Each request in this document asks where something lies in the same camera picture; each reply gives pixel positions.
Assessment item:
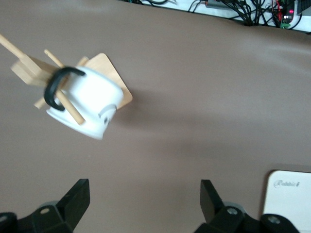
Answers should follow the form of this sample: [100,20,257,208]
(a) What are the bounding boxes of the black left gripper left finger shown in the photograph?
[0,178,91,233]

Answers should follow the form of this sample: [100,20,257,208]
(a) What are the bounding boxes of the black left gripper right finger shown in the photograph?
[200,179,298,233]

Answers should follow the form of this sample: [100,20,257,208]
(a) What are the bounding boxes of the white smiley cup black handle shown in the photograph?
[43,66,124,142]

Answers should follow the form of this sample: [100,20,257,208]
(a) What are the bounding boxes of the wooden cup rack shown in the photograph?
[0,33,134,126]

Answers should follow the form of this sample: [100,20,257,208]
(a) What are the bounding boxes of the cream plastic tray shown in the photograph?
[261,169,311,233]

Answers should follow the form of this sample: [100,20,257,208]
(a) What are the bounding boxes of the small green circuit board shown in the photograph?
[280,0,303,29]

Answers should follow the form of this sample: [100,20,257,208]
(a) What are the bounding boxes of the tangled black cables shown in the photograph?
[126,0,282,28]

